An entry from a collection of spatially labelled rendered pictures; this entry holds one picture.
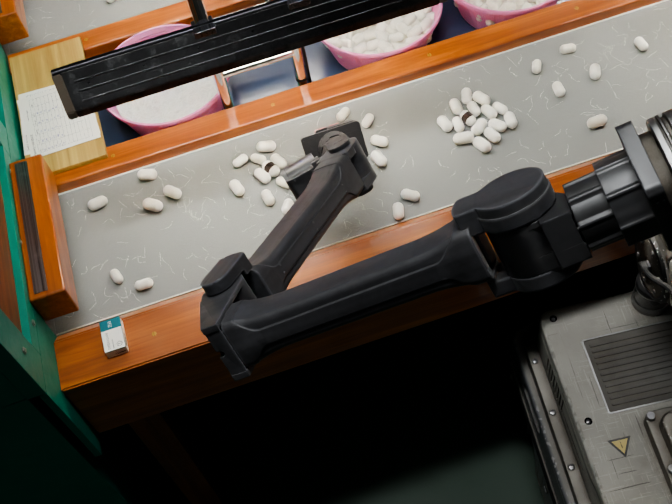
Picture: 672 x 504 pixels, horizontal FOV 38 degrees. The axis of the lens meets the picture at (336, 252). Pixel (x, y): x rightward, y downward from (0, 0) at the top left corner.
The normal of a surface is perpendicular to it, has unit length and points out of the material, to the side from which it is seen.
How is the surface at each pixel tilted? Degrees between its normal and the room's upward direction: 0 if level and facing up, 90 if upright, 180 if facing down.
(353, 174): 60
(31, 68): 0
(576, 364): 1
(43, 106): 0
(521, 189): 39
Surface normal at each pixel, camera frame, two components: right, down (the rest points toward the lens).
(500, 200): -0.47, -0.81
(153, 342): -0.12, -0.53
